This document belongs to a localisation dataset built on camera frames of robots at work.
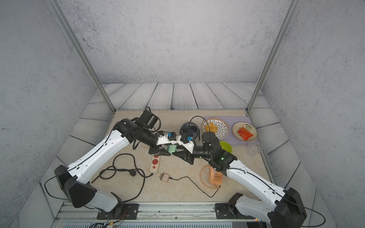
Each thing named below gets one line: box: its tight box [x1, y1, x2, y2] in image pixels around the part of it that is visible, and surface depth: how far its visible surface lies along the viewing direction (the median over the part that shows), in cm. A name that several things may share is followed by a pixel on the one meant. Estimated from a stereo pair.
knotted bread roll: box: [205, 122, 218, 134], surface depth 107 cm
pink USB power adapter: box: [158, 172, 170, 183], surface depth 85 cm
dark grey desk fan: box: [179, 122, 200, 140], surface depth 98 cm
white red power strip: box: [149, 155, 161, 173], surface depth 90 cm
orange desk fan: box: [199, 164, 223, 189], surface depth 83 cm
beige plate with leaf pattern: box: [231, 121, 258, 142], surface depth 108 cm
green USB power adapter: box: [166, 144, 178, 154], surface depth 69 cm
